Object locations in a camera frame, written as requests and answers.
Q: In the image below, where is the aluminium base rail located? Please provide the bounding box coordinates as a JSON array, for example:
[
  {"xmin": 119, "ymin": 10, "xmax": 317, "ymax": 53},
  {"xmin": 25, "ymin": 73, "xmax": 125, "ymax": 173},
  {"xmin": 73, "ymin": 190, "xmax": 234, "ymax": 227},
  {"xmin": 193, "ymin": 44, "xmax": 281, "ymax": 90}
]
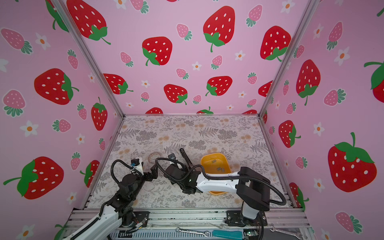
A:
[{"xmin": 55, "ymin": 208, "xmax": 316, "ymax": 240}]

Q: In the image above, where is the clear tape roll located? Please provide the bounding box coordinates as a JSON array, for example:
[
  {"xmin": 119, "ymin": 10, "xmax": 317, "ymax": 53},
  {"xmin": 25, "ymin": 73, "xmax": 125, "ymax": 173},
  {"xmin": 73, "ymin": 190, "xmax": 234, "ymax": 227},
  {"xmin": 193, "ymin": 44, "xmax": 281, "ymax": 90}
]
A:
[{"xmin": 148, "ymin": 152, "xmax": 162, "ymax": 164}]

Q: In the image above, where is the silver wrench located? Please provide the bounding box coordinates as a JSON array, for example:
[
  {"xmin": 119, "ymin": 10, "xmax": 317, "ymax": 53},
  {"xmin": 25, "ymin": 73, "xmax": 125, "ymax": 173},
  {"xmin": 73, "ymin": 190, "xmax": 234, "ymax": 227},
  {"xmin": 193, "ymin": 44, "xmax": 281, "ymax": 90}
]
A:
[
  {"xmin": 176, "ymin": 227, "xmax": 211, "ymax": 238},
  {"xmin": 270, "ymin": 226, "xmax": 303, "ymax": 240}
]

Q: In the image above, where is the black stapler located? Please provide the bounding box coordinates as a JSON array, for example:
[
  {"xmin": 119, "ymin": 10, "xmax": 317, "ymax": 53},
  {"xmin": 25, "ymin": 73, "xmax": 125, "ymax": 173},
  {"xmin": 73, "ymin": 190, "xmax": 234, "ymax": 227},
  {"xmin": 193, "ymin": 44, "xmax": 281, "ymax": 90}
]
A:
[{"xmin": 180, "ymin": 148, "xmax": 194, "ymax": 170}]

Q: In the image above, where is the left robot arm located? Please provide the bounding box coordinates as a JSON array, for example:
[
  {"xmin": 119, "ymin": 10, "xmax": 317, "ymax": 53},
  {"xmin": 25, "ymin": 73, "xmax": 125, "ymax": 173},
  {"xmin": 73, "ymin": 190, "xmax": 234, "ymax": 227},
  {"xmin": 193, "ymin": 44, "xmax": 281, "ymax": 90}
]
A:
[{"xmin": 65, "ymin": 159, "xmax": 158, "ymax": 240}]

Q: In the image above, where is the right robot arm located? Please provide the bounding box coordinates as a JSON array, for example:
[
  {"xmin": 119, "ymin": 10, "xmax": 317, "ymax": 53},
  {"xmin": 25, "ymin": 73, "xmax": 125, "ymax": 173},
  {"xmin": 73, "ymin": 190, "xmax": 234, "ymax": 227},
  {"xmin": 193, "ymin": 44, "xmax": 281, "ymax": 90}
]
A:
[{"xmin": 151, "ymin": 158, "xmax": 287, "ymax": 221}]

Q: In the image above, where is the yellow plastic tray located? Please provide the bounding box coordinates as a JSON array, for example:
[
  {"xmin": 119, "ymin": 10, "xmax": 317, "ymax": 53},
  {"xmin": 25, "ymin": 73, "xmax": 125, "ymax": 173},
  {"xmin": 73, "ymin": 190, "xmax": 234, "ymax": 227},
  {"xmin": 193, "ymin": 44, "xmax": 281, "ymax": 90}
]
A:
[{"xmin": 200, "ymin": 152, "xmax": 232, "ymax": 196}]

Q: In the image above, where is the teal handled tool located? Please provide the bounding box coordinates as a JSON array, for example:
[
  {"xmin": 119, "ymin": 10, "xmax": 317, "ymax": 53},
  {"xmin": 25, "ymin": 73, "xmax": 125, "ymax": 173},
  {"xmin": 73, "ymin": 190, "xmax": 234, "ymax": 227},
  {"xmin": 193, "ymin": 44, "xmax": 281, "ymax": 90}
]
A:
[{"xmin": 212, "ymin": 230, "xmax": 243, "ymax": 240}]

